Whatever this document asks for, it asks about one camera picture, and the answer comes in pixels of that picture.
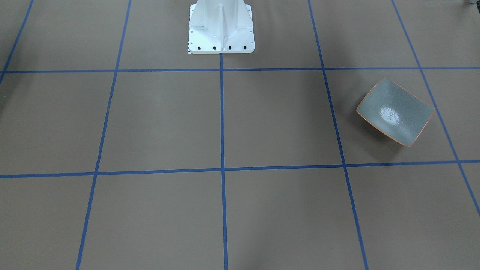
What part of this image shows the grey square plate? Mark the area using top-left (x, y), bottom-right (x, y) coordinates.
top-left (355, 76), bottom-right (434, 147)

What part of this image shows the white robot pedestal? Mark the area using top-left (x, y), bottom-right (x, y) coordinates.
top-left (187, 0), bottom-right (255, 54)

